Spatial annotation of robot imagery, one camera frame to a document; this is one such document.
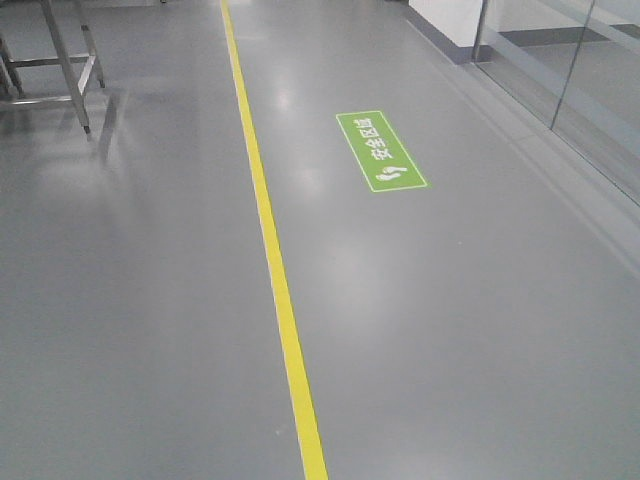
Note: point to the yellow floor tape line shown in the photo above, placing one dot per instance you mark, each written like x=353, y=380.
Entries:
x=305, y=417

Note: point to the steel table legs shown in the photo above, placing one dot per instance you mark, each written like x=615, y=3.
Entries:
x=77, y=69

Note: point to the glass partition wall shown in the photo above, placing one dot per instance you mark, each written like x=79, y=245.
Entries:
x=575, y=66

